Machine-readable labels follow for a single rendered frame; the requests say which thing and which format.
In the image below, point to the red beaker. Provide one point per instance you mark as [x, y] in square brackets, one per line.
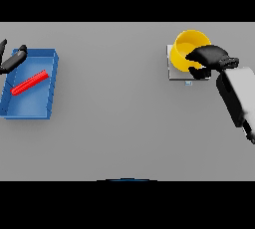
[29, 83]

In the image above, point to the pale square measuring scale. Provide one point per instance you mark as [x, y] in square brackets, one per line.
[179, 74]

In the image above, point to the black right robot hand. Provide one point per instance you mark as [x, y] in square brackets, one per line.
[209, 55]

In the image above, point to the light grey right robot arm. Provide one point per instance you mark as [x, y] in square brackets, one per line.
[237, 97]

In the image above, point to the blue tray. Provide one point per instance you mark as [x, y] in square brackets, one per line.
[30, 87]

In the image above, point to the yellow bowl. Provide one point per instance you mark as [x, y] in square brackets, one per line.
[184, 51]

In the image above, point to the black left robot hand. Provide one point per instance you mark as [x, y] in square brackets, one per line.
[13, 61]

